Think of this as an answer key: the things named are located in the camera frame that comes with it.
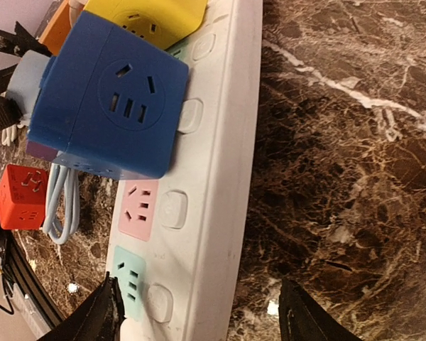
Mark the blue cube socket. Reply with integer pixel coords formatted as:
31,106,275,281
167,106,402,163
26,11,189,180

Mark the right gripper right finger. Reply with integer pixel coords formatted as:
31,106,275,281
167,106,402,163
278,278,359,341

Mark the white power strip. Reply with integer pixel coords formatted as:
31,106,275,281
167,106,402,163
106,1,263,340

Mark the yellow cube socket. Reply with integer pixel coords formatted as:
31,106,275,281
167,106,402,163
83,0,207,50

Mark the orange power strip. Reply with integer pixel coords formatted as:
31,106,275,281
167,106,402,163
36,1,71,55

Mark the red cube socket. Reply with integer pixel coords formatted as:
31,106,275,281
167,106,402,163
0,164,48,230

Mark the light blue cable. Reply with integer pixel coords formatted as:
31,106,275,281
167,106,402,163
5,49,80,246

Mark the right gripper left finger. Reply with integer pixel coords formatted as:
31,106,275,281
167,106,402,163
42,272,125,341

